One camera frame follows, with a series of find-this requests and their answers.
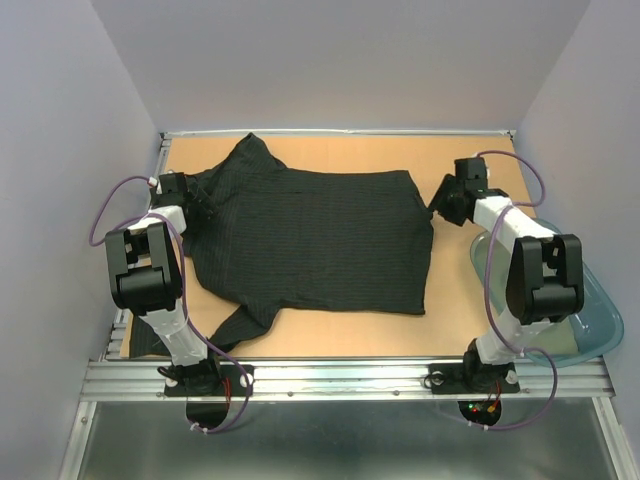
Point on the black pinstriped long sleeve shirt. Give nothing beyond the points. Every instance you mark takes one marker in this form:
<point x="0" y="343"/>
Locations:
<point x="287" y="238"/>

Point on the aluminium table frame rail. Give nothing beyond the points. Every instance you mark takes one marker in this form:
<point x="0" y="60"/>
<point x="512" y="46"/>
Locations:
<point x="341" y="396"/>

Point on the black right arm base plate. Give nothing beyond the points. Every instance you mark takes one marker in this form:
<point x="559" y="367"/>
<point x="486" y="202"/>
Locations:
<point x="455" y="378"/>

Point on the translucent blue plastic bin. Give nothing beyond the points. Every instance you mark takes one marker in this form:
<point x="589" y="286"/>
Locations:
<point x="595" y="325"/>

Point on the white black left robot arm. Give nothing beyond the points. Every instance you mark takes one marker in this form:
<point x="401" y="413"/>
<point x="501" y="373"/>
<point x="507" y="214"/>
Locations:
<point x="145" y="278"/>

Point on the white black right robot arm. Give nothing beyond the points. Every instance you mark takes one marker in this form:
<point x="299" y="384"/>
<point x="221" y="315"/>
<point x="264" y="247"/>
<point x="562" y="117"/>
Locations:
<point x="491" y="212"/>

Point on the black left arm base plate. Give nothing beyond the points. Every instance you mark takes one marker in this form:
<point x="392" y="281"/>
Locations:
<point x="206" y="379"/>

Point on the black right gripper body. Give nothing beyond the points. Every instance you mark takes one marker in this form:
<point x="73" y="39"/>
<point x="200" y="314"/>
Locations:
<point x="447" y="207"/>

